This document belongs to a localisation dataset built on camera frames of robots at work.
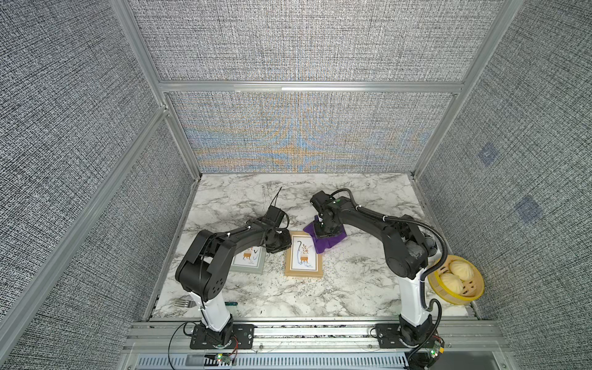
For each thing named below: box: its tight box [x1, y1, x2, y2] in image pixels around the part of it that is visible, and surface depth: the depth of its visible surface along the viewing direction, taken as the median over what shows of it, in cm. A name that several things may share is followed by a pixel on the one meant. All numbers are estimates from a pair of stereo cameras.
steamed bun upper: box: [448, 259, 475, 282], surface depth 83 cm
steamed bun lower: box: [440, 272, 464, 295], surface depth 81 cm
